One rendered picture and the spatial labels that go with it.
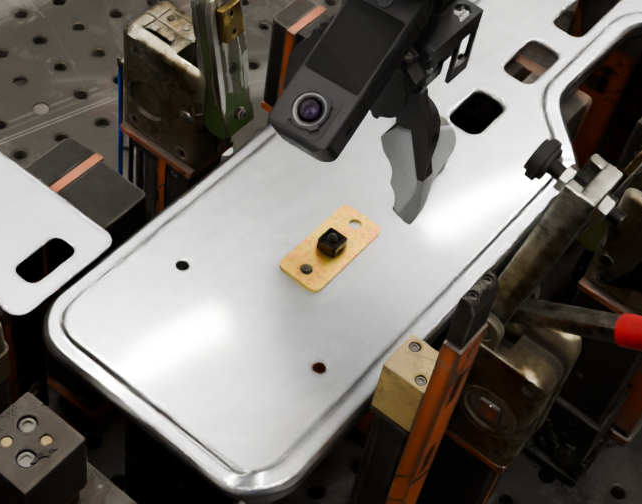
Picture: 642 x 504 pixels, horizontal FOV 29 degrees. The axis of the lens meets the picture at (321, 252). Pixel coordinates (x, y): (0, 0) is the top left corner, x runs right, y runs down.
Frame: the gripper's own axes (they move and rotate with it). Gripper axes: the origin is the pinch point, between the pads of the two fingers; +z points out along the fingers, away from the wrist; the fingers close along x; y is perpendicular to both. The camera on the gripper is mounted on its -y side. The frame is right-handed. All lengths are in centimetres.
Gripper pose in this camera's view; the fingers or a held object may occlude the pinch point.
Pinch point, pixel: (343, 180)
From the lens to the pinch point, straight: 89.0
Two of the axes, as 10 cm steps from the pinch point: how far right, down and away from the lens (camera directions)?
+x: -7.8, -5.5, 3.0
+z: -1.3, 6.1, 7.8
